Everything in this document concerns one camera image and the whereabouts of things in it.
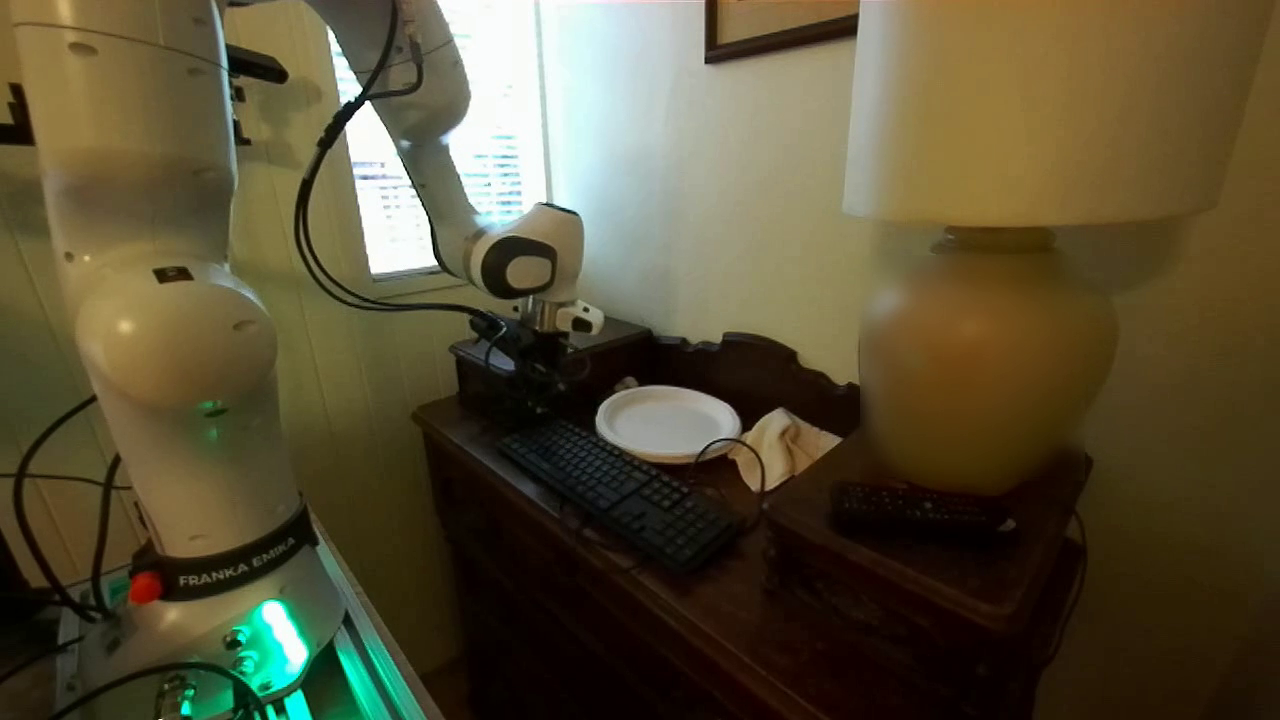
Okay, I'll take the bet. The white round plate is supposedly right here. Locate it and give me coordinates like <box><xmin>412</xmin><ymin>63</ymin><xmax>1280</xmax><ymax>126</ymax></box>
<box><xmin>593</xmin><ymin>383</ymin><xmax>745</xmax><ymax>469</ymax></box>

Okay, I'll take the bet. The dark wooden desk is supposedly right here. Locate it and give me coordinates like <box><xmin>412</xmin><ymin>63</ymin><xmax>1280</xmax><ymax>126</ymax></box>
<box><xmin>412</xmin><ymin>324</ymin><xmax>1095</xmax><ymax>720</ymax></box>

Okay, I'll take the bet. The dark framed picture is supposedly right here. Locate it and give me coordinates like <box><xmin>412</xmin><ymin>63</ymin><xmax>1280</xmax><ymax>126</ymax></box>
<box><xmin>701</xmin><ymin>0</ymin><xmax>865</xmax><ymax>69</ymax></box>

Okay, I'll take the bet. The dark wooden box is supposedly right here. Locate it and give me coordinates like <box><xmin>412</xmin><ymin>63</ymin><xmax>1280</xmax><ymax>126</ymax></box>
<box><xmin>450</xmin><ymin>312</ymin><xmax>656</xmax><ymax>438</ymax></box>

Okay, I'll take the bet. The ceramic lamp with white shade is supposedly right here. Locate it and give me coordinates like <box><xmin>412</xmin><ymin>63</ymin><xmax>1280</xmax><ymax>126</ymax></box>
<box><xmin>842</xmin><ymin>0</ymin><xmax>1280</xmax><ymax>500</ymax></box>

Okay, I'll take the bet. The black stereo camera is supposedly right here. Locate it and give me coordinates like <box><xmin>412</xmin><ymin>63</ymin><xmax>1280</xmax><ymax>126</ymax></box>
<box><xmin>219</xmin><ymin>41</ymin><xmax>293</xmax><ymax>153</ymax></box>

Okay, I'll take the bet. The red round button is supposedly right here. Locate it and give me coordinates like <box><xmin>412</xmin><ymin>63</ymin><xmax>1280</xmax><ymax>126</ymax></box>
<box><xmin>126</xmin><ymin>568</ymin><xmax>167</xmax><ymax>614</ymax></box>

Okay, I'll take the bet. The white folded cloth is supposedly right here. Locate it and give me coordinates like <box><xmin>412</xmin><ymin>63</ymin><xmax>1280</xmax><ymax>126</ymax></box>
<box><xmin>724</xmin><ymin>404</ymin><xmax>847</xmax><ymax>500</ymax></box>

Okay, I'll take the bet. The bright window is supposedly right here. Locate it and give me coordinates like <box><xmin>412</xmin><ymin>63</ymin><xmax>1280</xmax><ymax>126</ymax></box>
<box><xmin>325</xmin><ymin>0</ymin><xmax>555</xmax><ymax>284</ymax></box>

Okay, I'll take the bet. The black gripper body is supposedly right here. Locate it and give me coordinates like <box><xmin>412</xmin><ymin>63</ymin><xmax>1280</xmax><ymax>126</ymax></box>
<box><xmin>499</xmin><ymin>319</ymin><xmax>575</xmax><ymax>388</ymax></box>

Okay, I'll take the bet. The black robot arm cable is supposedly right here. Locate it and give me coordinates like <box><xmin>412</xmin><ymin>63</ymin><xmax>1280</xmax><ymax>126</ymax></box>
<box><xmin>287</xmin><ymin>0</ymin><xmax>518</xmax><ymax>339</ymax></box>

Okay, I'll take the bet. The black base cable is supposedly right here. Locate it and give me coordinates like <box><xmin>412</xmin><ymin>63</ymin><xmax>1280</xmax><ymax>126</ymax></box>
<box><xmin>8</xmin><ymin>393</ymin><xmax>133</xmax><ymax>629</ymax></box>

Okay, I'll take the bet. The thin black keyboard cable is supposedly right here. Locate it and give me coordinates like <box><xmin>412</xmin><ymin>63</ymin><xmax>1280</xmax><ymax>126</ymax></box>
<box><xmin>694</xmin><ymin>416</ymin><xmax>810</xmax><ymax>500</ymax></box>

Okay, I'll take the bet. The black remote control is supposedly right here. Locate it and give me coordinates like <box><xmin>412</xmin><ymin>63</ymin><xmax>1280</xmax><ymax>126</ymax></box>
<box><xmin>828</xmin><ymin>478</ymin><xmax>1025</xmax><ymax>547</ymax></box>

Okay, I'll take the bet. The black computer keyboard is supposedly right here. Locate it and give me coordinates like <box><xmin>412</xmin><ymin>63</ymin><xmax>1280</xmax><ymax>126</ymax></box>
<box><xmin>498</xmin><ymin>416</ymin><xmax>750</xmax><ymax>582</ymax></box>

